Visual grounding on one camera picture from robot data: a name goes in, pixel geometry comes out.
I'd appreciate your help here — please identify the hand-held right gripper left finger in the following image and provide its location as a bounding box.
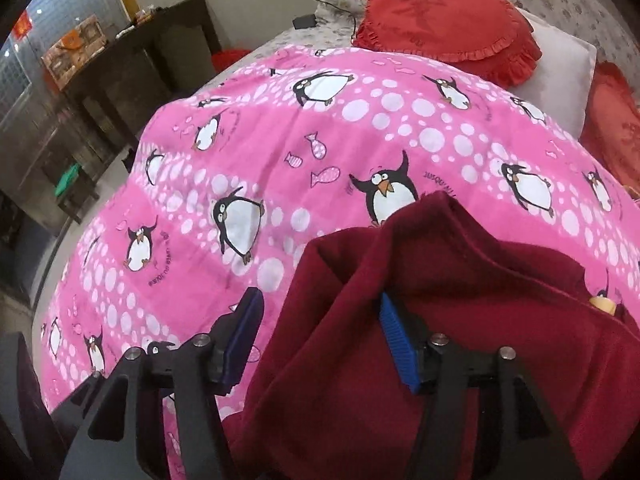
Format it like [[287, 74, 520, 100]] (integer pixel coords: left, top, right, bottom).
[[59, 287, 265, 480]]

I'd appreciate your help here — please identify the orange cardboard box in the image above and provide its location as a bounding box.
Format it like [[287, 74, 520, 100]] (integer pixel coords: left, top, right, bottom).
[[41, 15, 107, 92]]

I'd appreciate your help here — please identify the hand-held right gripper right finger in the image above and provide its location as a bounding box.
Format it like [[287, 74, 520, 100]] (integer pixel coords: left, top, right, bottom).
[[378, 292, 583, 480]]

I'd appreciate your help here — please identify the red cloth bundle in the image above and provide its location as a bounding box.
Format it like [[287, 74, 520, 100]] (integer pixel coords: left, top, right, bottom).
[[212, 49, 251, 73]]

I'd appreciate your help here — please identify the white pillow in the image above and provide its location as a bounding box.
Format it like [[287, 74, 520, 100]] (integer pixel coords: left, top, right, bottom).
[[507, 7, 598, 136]]

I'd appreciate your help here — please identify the red heart-shaped frilled pillow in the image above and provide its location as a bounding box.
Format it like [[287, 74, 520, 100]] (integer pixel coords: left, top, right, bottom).
[[577, 61, 640, 188], [351, 0, 543, 87]]

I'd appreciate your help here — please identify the dark wooden desk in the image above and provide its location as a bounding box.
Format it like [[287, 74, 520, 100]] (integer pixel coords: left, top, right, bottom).
[[50, 0, 223, 151]]

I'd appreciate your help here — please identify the maroon fleece garment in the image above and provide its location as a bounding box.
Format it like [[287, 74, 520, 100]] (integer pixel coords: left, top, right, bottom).
[[222, 191, 640, 480]]

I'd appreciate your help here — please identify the pink penguin print blanket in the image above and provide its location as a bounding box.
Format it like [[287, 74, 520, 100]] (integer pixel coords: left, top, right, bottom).
[[40, 45, 636, 480]]

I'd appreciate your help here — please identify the black charger cable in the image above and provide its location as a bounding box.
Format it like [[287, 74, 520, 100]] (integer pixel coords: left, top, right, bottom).
[[306, 0, 361, 41]]

